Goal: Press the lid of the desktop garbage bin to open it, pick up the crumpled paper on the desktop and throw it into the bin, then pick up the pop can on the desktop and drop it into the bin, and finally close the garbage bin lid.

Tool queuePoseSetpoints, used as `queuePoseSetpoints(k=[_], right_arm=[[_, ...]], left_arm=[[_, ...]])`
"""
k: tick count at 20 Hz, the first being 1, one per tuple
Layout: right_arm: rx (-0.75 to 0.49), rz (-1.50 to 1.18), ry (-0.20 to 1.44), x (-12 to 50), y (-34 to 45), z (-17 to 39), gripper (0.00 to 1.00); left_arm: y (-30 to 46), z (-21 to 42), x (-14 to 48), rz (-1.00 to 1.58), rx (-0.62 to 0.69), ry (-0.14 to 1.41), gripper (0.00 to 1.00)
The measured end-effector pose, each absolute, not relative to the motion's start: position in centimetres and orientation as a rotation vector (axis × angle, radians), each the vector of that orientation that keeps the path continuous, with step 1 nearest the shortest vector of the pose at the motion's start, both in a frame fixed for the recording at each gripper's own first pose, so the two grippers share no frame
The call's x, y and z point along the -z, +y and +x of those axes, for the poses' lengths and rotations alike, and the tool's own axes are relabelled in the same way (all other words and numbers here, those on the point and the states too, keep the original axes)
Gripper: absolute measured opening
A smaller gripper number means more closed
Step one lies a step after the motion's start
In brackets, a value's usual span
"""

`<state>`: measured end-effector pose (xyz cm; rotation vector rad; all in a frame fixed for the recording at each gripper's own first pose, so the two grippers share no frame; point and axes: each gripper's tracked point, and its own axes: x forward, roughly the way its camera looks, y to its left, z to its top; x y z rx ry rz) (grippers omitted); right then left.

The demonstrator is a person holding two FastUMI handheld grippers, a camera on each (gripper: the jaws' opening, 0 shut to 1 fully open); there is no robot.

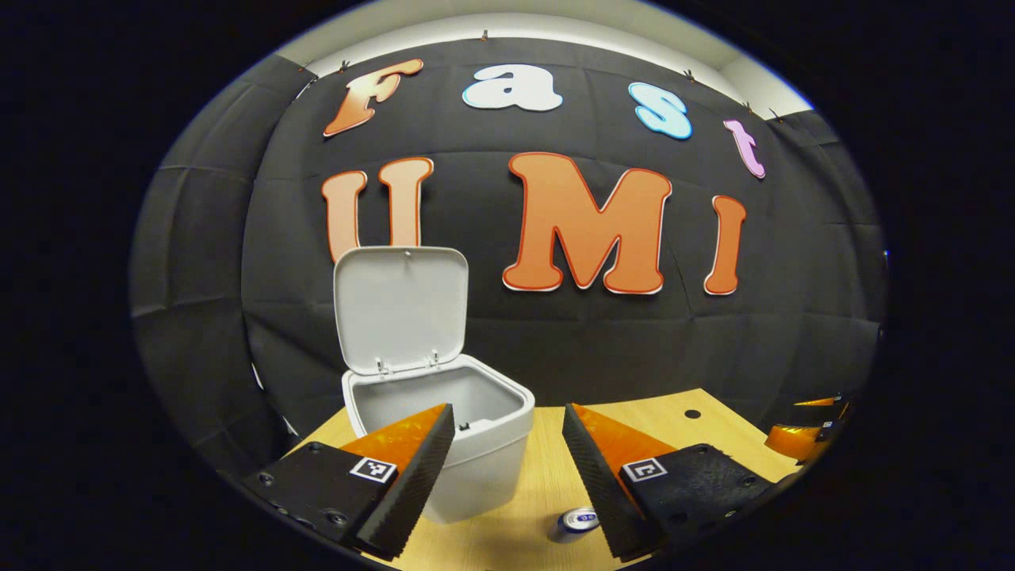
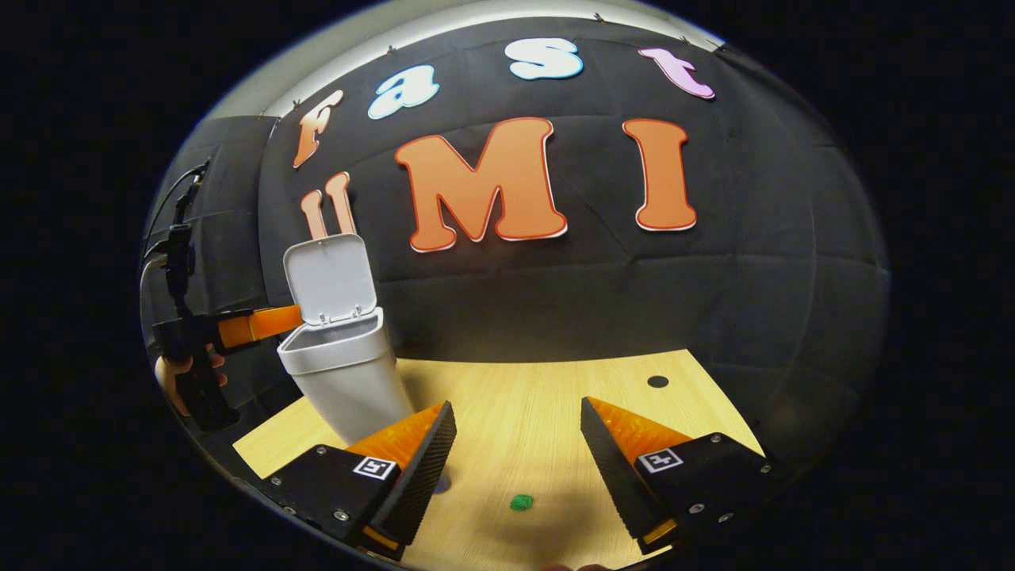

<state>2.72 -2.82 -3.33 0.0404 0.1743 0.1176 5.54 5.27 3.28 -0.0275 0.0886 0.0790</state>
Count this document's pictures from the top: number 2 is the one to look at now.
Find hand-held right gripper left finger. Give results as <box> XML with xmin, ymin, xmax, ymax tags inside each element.
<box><xmin>255</xmin><ymin>400</ymin><xmax>458</xmax><ymax>562</ymax></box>

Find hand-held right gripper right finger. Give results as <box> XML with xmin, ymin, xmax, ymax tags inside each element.
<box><xmin>580</xmin><ymin>397</ymin><xmax>795</xmax><ymax>556</ymax></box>

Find white desktop garbage bin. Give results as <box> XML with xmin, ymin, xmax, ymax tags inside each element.
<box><xmin>277</xmin><ymin>232</ymin><xmax>415</xmax><ymax>446</ymax></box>

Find wooden desktop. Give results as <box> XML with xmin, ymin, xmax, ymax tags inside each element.
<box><xmin>232</xmin><ymin>349</ymin><xmax>766</xmax><ymax>571</ymax></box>

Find black cable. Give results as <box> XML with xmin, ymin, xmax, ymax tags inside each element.
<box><xmin>143</xmin><ymin>159</ymin><xmax>212</xmax><ymax>266</ymax></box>

